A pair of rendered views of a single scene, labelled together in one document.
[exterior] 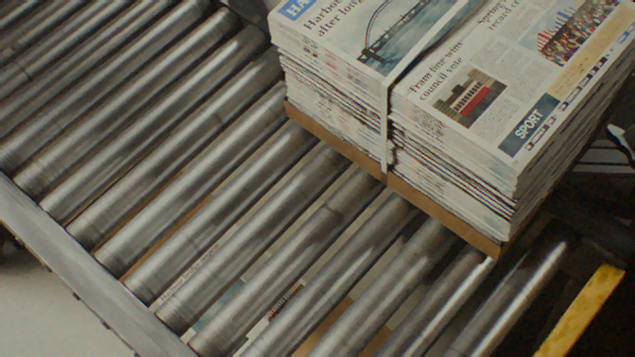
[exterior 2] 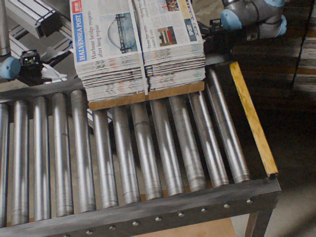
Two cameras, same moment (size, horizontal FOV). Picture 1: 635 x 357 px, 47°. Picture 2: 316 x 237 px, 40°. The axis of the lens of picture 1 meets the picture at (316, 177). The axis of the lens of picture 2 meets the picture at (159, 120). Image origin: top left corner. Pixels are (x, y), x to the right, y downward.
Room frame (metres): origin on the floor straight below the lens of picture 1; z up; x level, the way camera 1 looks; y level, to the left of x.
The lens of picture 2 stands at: (-0.04, 0.58, 1.93)
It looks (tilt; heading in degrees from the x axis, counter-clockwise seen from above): 55 degrees down; 308
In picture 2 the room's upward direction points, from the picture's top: 7 degrees counter-clockwise
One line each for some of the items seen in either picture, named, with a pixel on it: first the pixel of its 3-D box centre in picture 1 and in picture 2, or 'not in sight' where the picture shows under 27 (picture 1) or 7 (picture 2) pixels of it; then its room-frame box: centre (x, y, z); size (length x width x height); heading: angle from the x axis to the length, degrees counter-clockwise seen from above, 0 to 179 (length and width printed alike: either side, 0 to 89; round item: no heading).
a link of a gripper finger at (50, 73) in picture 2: not in sight; (52, 72); (0.89, -0.04, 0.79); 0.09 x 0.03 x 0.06; 15
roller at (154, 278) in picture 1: (248, 187); (102, 144); (0.57, 0.10, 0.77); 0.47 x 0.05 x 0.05; 131
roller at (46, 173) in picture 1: (134, 99); (20, 160); (0.76, 0.27, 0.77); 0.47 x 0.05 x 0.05; 131
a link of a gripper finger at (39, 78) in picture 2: not in sight; (42, 75); (0.93, -0.03, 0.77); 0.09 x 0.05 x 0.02; 15
